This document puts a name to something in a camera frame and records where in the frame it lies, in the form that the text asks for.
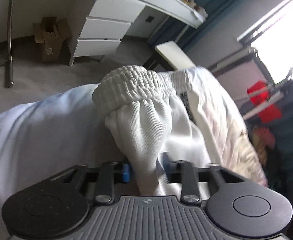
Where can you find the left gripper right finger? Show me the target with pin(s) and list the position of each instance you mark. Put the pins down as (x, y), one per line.
(234, 204)

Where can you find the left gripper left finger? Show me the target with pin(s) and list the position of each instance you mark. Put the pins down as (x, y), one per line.
(63, 202)

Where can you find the cream white zip jacket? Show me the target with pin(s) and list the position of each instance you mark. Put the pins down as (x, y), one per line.
(150, 124)

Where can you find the pile of clothes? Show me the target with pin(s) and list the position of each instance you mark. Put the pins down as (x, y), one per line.
(262, 140)

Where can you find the teal curtain right panel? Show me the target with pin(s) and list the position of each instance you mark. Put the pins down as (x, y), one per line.
(291, 129)

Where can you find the teal curtain panel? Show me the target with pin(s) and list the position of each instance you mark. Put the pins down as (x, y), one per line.
(291, 129)
(235, 16)

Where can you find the red storage bag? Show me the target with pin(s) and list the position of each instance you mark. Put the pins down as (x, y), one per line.
(263, 103)

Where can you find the white stool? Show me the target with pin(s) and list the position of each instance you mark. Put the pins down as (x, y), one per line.
(170, 56)

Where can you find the cardboard box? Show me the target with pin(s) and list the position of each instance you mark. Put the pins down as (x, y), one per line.
(50, 35)

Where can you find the bright window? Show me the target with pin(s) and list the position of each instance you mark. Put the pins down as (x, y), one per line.
(272, 37)

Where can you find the white vanity desk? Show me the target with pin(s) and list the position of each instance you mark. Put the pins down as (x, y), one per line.
(98, 26)

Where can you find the teal curtain left panel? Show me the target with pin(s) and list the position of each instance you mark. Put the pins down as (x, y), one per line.
(235, 16)

